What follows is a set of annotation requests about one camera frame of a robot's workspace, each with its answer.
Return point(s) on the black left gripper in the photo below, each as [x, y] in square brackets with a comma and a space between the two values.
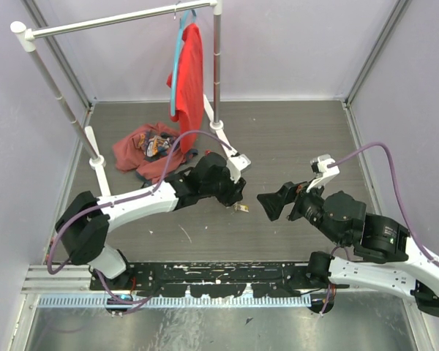
[235, 193]

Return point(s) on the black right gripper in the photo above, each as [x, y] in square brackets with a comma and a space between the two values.
[271, 202]

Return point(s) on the key with yellow tag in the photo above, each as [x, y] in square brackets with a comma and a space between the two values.
[241, 208]

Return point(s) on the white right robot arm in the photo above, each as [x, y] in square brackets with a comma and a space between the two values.
[389, 261]

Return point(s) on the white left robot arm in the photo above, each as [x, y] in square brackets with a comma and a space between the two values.
[84, 226]

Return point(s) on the white metal clothes rack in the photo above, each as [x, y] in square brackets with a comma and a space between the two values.
[120, 58]

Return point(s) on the crumpled maroon t-shirt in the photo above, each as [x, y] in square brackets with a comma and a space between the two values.
[149, 151]

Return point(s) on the red hanging t-shirt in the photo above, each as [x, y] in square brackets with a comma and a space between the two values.
[190, 112]

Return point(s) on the blue clothes hanger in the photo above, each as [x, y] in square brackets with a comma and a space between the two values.
[189, 17]

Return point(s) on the small circuit board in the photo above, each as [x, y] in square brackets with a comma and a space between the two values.
[123, 299]

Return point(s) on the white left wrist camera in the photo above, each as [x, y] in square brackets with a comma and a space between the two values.
[236, 165]

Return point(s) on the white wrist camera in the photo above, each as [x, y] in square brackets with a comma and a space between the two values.
[324, 169]
[236, 165]

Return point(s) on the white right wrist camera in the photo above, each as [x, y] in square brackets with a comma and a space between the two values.
[324, 169]

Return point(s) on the perforated cable duct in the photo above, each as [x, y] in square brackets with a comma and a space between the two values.
[99, 300]

